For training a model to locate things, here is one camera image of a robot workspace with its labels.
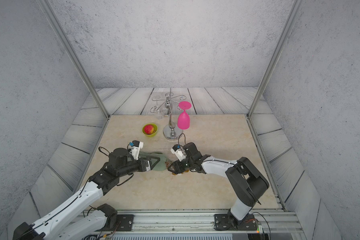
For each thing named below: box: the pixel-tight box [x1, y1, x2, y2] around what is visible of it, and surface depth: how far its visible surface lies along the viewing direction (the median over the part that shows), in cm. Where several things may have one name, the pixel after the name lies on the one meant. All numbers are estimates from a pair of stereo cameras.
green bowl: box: [142, 123, 158, 138], surface depth 109 cm
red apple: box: [144, 124, 154, 135], surface depth 107 cm
